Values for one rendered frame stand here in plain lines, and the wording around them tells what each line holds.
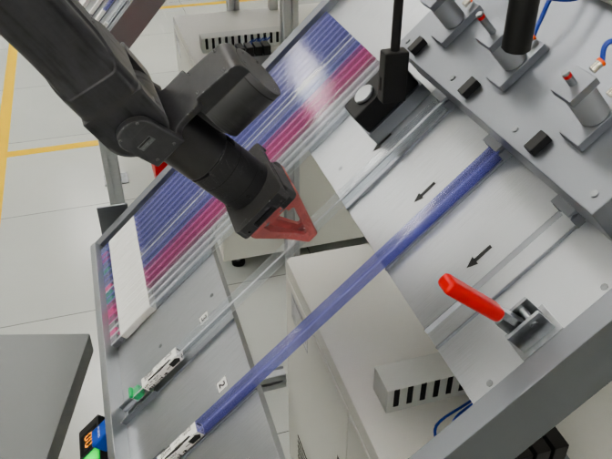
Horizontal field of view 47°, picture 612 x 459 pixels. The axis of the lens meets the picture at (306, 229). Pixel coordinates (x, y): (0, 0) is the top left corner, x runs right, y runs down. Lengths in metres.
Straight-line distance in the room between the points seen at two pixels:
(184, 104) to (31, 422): 0.60
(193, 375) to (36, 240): 1.78
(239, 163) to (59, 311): 1.59
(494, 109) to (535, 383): 0.23
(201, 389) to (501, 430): 0.36
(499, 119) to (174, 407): 0.47
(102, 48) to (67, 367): 0.68
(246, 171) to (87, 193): 2.09
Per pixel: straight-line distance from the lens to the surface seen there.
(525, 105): 0.60
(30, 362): 1.18
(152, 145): 0.62
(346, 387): 1.04
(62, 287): 2.31
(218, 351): 0.80
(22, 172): 2.98
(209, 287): 0.87
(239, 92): 0.63
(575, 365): 0.54
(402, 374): 1.00
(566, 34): 0.63
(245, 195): 0.69
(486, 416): 0.54
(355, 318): 1.14
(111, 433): 0.86
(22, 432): 1.08
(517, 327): 0.53
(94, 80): 0.58
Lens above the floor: 1.38
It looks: 35 degrees down
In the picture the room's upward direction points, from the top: straight up
